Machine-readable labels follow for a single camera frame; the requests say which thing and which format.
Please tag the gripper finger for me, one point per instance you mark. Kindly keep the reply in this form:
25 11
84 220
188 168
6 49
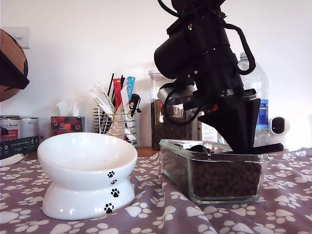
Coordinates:
12 73

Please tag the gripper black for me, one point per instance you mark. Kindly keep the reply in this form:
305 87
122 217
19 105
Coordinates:
219 73

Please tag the black plastic measuring spoon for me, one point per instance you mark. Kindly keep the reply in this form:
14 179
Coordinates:
270 147

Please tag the clear glass food container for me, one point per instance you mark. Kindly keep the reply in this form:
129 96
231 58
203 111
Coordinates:
265 170

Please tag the brown cat food kibble heap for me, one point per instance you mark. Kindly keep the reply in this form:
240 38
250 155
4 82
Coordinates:
224 180

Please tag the white ceramic cat bowl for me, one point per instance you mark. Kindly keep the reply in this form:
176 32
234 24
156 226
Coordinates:
85 156

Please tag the brown round globe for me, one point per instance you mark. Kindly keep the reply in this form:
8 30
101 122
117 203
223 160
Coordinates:
9 41

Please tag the small white carton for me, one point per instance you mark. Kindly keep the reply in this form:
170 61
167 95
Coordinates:
207 134

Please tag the large clear water bottle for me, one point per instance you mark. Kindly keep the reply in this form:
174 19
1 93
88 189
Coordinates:
263 80

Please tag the tin can with dark label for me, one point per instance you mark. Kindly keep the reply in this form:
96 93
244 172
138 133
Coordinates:
9 129

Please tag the plain white tin can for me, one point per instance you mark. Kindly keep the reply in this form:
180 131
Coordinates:
30 126

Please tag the tall clear kibble storage jar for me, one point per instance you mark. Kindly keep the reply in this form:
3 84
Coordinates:
175 131

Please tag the dark printed flat carton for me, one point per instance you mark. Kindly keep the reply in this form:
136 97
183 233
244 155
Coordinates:
19 147

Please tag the floral tissue box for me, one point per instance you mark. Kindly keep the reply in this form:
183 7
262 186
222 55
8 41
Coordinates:
68 125

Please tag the white plate edge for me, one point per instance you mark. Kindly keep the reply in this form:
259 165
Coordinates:
12 159

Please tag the grey paw print cloth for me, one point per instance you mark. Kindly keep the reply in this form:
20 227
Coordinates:
287 195

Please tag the white sachet green print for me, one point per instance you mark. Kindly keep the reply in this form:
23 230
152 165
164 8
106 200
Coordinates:
100 102

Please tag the plain white sachet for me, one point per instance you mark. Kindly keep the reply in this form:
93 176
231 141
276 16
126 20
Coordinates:
125 97

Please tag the beige paper bag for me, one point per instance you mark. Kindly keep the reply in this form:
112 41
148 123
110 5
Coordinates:
117 124

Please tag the blue sachet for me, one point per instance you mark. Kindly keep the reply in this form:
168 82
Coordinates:
131 85

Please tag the small white round camera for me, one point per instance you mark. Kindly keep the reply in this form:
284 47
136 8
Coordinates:
280 126

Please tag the white wall switch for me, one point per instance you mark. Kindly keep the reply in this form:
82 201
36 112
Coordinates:
24 36

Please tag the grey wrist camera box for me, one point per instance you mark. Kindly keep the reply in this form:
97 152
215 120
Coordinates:
168 93

